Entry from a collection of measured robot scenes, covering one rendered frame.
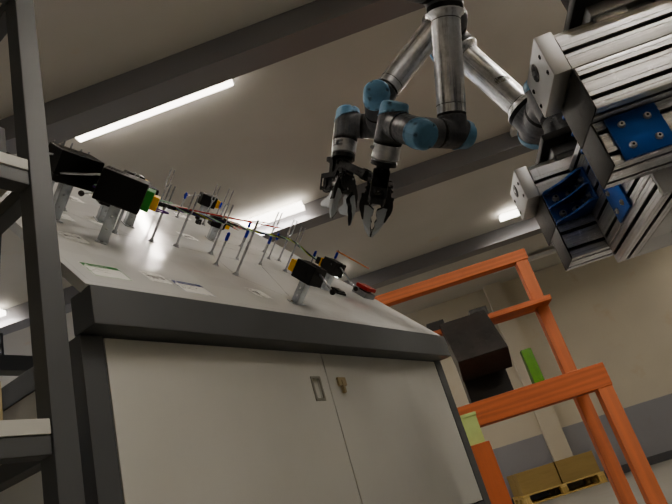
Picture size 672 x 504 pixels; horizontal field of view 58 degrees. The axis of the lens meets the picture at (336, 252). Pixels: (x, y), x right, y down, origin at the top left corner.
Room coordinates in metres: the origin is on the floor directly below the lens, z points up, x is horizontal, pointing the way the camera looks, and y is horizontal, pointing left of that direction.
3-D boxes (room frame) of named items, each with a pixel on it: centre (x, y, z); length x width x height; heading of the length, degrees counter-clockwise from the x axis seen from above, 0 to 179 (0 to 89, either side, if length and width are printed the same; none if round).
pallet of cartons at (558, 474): (9.98, -2.09, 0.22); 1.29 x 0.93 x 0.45; 85
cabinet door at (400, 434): (1.58, -0.04, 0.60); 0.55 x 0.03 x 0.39; 149
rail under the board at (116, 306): (1.34, 0.09, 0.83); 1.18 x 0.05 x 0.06; 149
